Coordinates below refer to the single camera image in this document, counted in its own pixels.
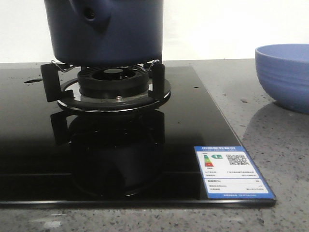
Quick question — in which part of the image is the black pot support grate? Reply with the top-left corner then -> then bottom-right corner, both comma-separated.
41,60 -> 171,114

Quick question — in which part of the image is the light blue bowl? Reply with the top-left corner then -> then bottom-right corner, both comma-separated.
255,43 -> 309,114

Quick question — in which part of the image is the black round gas burner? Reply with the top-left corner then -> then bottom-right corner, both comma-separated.
78,66 -> 149,99

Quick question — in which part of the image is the black glass gas cooktop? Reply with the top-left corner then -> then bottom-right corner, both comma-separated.
0,67 -> 276,208

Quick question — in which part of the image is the dark blue pot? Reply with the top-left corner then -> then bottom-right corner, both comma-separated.
44,0 -> 164,66

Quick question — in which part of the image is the blue white energy label sticker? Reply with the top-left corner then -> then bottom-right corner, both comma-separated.
194,146 -> 275,199

